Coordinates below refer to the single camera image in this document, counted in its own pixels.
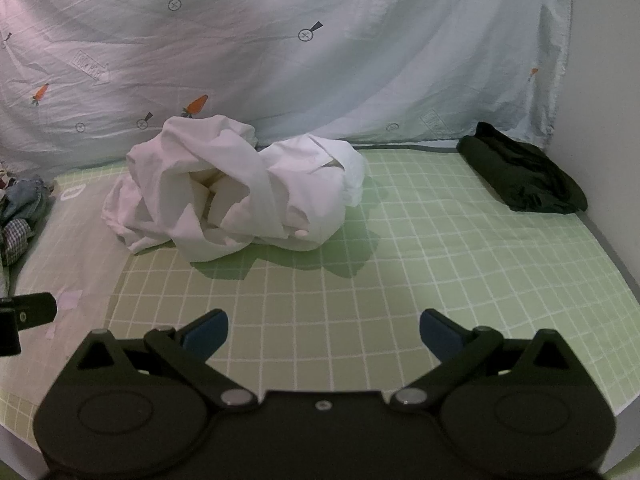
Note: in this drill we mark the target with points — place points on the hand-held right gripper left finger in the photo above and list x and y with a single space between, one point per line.
207 332

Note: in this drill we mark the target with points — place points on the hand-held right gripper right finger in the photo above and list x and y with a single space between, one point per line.
440 332

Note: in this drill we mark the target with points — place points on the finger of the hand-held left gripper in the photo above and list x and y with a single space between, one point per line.
36 310

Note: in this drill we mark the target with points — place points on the white shirt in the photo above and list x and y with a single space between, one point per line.
240 200

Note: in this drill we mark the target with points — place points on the plaid cloth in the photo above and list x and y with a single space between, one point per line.
15 240

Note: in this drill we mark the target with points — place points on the green grid mat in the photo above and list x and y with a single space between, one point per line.
410 245

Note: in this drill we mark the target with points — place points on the blue denim garment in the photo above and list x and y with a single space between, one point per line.
27 197

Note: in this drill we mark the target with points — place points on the black folded garment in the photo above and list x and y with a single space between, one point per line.
520 175

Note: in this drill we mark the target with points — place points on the carrot print sheet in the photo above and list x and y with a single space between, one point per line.
260 60

